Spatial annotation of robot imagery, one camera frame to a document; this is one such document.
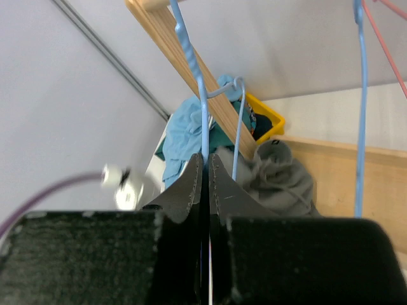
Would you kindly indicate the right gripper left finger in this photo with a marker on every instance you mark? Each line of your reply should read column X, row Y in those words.
column 150, row 256

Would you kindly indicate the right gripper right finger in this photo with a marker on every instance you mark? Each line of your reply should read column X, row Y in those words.
column 259, row 258

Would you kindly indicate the grey shorts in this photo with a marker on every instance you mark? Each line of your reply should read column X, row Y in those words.
column 273, row 184

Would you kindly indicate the light blue shorts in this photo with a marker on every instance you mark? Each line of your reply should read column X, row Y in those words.
column 184, row 131

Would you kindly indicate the blue hanger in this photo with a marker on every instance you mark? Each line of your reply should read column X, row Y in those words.
column 192, row 61
column 361, row 143

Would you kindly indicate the pink hanger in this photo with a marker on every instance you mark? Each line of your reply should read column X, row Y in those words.
column 397, row 10
column 384, row 47

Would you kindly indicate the dark green shorts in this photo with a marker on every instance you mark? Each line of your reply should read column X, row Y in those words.
column 217, row 137

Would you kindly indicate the navy blue shorts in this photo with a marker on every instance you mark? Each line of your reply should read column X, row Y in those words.
column 263, row 126

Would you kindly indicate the orange teal patterned shorts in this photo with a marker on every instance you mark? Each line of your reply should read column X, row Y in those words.
column 252, row 118

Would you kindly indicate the wooden clothes rack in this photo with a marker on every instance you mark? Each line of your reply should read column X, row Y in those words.
column 332, row 164

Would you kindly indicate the yellow plastic tray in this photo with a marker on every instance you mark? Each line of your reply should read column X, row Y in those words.
column 277, row 120

